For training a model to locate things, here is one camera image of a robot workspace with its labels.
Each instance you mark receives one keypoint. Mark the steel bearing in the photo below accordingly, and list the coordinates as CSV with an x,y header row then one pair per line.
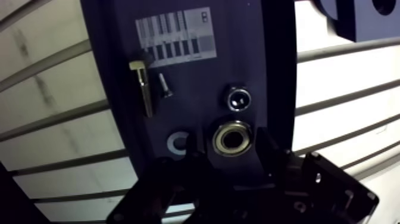
x,y
218,140

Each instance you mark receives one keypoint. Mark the steel bolt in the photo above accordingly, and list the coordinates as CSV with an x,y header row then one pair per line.
x,y
144,87

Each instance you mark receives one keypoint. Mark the dark blue-grey housing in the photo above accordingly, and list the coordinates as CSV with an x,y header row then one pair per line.
x,y
359,22

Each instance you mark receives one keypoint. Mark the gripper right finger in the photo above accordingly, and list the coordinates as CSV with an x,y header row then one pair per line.
x,y
328,187

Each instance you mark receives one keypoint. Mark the steel screw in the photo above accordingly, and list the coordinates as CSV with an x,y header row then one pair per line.
x,y
164,85

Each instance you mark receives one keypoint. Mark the dark blue-grey tray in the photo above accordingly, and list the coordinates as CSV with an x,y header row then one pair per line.
x,y
193,87

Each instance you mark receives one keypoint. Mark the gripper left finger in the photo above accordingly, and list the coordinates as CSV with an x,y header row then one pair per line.
x,y
162,181

